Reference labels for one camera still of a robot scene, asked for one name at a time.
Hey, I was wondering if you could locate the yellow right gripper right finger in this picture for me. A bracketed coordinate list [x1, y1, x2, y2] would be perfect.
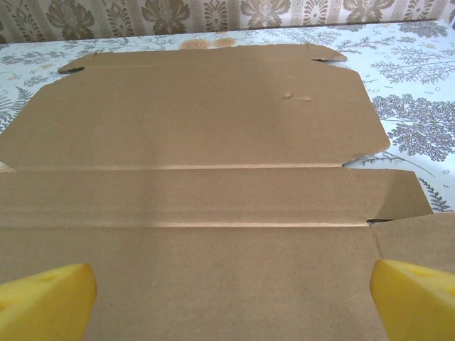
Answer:
[369, 259, 455, 341]

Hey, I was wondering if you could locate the brown cardboard paper box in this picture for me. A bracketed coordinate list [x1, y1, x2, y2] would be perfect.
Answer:
[0, 43, 455, 341]

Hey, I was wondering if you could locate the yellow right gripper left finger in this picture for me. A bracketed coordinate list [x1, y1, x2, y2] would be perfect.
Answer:
[0, 262, 98, 341]

